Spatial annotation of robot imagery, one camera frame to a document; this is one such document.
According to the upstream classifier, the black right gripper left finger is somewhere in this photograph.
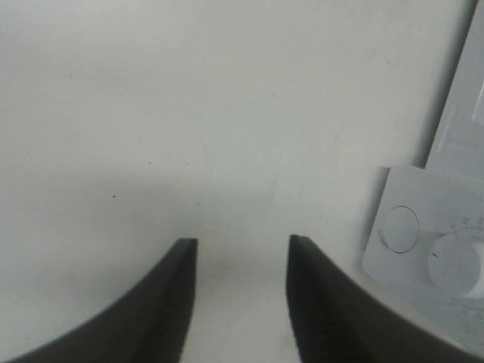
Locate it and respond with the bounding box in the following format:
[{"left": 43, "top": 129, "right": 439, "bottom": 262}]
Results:
[{"left": 14, "top": 238, "right": 198, "bottom": 362}]

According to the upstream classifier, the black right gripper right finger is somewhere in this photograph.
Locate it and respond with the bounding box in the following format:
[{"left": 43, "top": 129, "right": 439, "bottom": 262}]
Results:
[{"left": 287, "top": 234, "right": 482, "bottom": 362}]

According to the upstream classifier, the white round door button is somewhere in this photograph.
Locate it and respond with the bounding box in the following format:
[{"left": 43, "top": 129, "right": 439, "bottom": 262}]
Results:
[{"left": 378, "top": 206, "right": 419, "bottom": 254}]

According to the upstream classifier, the white round knob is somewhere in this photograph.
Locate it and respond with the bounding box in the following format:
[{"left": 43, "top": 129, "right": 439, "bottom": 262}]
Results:
[{"left": 427, "top": 228, "right": 483, "bottom": 299}]

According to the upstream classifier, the white microwave door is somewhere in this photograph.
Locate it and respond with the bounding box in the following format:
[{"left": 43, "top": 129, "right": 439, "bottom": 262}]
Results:
[{"left": 415, "top": 1, "right": 483, "bottom": 179}]

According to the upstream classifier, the white microwave oven body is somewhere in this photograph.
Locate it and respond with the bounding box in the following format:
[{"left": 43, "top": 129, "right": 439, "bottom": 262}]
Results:
[{"left": 362, "top": 166, "right": 483, "bottom": 339}]

